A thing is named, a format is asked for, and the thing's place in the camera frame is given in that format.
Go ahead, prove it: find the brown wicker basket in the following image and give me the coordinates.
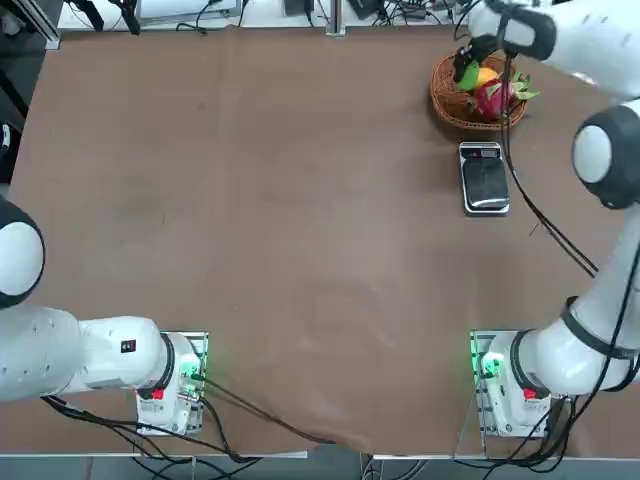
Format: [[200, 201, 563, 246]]
[[430, 52, 526, 132]]

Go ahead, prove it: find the aluminium profile beam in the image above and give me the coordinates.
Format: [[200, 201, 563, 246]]
[[12, 0, 62, 51]]

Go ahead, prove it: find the black base cable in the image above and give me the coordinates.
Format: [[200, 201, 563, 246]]
[[192, 372, 337, 446]]

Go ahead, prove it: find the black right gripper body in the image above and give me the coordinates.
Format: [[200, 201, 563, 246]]
[[466, 35, 502, 65]]

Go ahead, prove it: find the aluminium profile post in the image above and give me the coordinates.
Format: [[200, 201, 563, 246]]
[[325, 0, 347, 37]]

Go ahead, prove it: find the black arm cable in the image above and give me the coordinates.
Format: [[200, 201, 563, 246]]
[[498, 49, 600, 279]]

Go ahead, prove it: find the pink dragon fruit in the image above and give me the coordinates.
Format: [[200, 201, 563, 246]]
[[469, 69, 542, 122]]

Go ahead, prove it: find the black tripod leg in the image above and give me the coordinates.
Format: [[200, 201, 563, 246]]
[[69, 0, 106, 31], [112, 0, 142, 36]]

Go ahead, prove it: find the white side table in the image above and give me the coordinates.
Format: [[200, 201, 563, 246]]
[[57, 0, 474, 29]]

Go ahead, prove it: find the white electronic scale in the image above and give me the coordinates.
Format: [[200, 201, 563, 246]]
[[458, 141, 511, 217]]

